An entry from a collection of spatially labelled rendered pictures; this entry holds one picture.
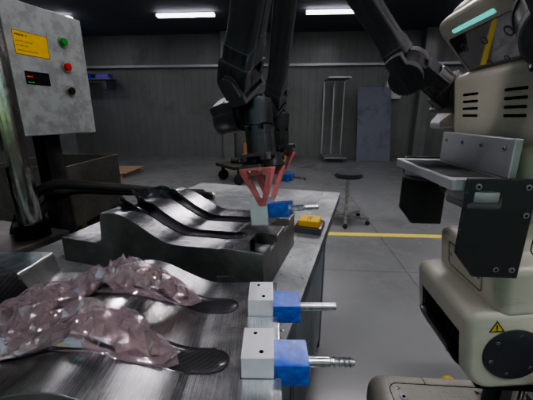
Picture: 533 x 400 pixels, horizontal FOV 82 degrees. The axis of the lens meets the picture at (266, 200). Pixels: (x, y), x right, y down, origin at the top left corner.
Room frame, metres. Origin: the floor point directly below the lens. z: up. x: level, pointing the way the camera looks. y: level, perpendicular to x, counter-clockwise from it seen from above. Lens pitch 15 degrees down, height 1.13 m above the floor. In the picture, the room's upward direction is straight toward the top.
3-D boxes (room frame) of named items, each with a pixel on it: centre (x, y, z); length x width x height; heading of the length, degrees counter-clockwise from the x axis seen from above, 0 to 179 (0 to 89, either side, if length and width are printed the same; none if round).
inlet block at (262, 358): (0.30, -0.04, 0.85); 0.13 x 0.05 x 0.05; 89
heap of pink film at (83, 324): (0.35, 0.23, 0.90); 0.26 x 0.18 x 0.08; 89
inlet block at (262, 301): (0.40, -0.04, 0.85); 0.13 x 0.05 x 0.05; 89
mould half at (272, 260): (0.71, 0.20, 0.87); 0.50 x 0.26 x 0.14; 72
